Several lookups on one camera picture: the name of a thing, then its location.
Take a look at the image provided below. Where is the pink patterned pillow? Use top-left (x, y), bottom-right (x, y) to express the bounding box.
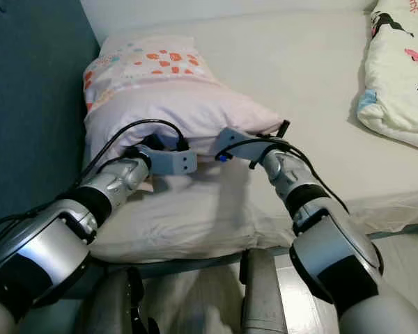
top-left (82, 33), bottom-right (285, 168)

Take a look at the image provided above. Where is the beige bed mattress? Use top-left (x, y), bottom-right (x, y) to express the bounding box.
top-left (84, 8), bottom-right (418, 264)

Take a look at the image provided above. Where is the silver right robot leg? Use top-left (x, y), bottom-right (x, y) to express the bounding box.
top-left (239, 248), bottom-right (290, 334)

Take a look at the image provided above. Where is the teal upholstered headboard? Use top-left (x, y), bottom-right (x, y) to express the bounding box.
top-left (0, 0), bottom-right (102, 230)

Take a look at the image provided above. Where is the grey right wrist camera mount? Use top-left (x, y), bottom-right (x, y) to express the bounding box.
top-left (212, 127), bottom-right (279, 162)

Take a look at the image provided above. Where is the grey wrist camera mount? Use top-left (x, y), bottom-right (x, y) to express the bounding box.
top-left (212, 127), bottom-right (279, 162)
top-left (146, 146), bottom-right (197, 176)

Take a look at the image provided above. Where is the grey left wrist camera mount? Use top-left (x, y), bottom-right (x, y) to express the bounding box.
top-left (146, 146), bottom-right (197, 176)

